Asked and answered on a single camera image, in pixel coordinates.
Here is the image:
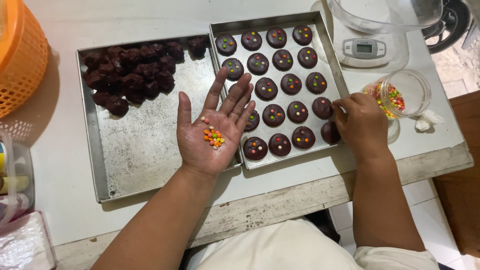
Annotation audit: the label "person's left hand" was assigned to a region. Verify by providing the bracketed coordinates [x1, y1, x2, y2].
[176, 67, 257, 177]

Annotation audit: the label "person's right hand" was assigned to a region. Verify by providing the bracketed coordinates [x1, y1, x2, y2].
[332, 92, 391, 161]

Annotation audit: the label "handful of colourful candy beads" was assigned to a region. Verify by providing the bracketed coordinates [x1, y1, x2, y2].
[200, 116, 226, 151]

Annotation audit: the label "colourful candy beads in jar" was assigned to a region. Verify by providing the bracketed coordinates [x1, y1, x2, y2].
[362, 83, 406, 119]

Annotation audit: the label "metal baking tray with dough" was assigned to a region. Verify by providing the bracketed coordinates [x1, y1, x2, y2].
[76, 33, 243, 204]

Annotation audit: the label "clear plastic jar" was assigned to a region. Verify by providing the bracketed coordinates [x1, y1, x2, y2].
[359, 69, 432, 120]

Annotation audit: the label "crumpled white tissue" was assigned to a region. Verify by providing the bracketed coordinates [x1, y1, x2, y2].
[415, 109, 445, 132]

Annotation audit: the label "white digital kitchen scale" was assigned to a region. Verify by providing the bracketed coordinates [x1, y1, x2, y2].
[332, 17, 410, 69]

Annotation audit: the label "rows of round chocolate cookies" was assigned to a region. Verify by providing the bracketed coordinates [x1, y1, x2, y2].
[215, 24, 342, 161]

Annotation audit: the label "metal baking tray with cookies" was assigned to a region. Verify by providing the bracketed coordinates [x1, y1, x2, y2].
[209, 11, 352, 170]

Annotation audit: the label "pile of chocolate dough balls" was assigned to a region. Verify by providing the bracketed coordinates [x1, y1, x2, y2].
[82, 36, 208, 117]

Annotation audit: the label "clear glass mixing bowl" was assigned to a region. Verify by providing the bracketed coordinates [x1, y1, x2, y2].
[325, 0, 444, 35]

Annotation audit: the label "brown wooden furniture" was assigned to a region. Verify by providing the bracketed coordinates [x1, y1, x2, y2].
[433, 90, 480, 258]

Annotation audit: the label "black motorbike wheel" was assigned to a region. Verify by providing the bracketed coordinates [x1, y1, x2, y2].
[421, 0, 472, 54]

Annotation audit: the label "person's white shirt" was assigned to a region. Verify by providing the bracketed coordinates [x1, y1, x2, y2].
[185, 217, 442, 270]

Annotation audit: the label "clear plastic storage container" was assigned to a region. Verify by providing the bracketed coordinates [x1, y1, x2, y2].
[0, 129, 35, 228]

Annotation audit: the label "orange plastic basket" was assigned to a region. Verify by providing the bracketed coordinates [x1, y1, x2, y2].
[0, 0, 50, 119]

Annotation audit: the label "clear plastic wrapped packet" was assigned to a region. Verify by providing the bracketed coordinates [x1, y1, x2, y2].
[0, 210, 58, 270]

